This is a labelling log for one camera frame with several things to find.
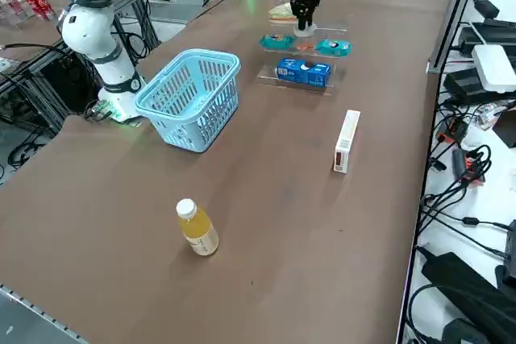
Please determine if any round metal jar lid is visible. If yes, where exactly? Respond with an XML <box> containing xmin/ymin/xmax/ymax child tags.
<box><xmin>293</xmin><ymin>21</ymin><xmax>318</xmax><ymax>37</ymax></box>

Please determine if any glass cookie jar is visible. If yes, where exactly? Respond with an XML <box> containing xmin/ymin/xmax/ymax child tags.
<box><xmin>293</xmin><ymin>27</ymin><xmax>318</xmax><ymax>53</ymax></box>

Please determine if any blue Oreo cookie box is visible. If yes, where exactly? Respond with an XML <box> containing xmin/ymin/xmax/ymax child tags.
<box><xmin>276</xmin><ymin>57</ymin><xmax>333</xmax><ymax>88</ymax></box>

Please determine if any clear acrylic display shelf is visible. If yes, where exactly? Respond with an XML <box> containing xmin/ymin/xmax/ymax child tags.
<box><xmin>256</xmin><ymin>17</ymin><xmax>348</xmax><ymax>97</ymax></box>

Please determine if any white cookie box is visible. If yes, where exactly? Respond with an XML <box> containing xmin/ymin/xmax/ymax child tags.
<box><xmin>331</xmin><ymin>109</ymin><xmax>362</xmax><ymax>175</ymax></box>

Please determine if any triangular wrapped sandwich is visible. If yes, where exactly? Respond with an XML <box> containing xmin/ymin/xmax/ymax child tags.
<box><xmin>268</xmin><ymin>2</ymin><xmax>302</xmax><ymax>23</ymax></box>

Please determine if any teal snack packet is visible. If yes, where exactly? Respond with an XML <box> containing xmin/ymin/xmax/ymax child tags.
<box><xmin>259</xmin><ymin>33</ymin><xmax>298</xmax><ymax>50</ymax></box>
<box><xmin>314</xmin><ymin>39</ymin><xmax>355</xmax><ymax>58</ymax></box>

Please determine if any light blue plastic basket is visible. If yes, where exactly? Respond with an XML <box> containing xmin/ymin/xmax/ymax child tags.
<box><xmin>135</xmin><ymin>48</ymin><xmax>242</xmax><ymax>154</ymax></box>

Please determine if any black power brick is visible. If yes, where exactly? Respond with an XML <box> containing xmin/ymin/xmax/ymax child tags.
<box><xmin>443</xmin><ymin>65</ymin><xmax>491</xmax><ymax>106</ymax></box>

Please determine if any white flat adapter box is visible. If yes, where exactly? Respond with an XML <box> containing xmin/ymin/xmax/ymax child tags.
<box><xmin>472</xmin><ymin>44</ymin><xmax>516</xmax><ymax>93</ymax></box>

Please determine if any yellow juice bottle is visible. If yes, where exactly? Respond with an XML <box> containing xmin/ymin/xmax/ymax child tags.
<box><xmin>175</xmin><ymin>197</ymin><xmax>220</xmax><ymax>257</ymax></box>

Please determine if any clear acrylic bottle rack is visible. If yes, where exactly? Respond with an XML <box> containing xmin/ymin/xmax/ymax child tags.
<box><xmin>0</xmin><ymin>0</ymin><xmax>54</xmax><ymax>31</ymax></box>

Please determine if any aluminium frame post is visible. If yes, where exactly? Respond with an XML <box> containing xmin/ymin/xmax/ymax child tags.
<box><xmin>427</xmin><ymin>0</ymin><xmax>485</xmax><ymax>75</ymax></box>

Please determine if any aluminium table edge rail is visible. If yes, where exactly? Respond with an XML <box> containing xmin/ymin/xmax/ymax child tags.
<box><xmin>0</xmin><ymin>283</ymin><xmax>89</xmax><ymax>344</ymax></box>

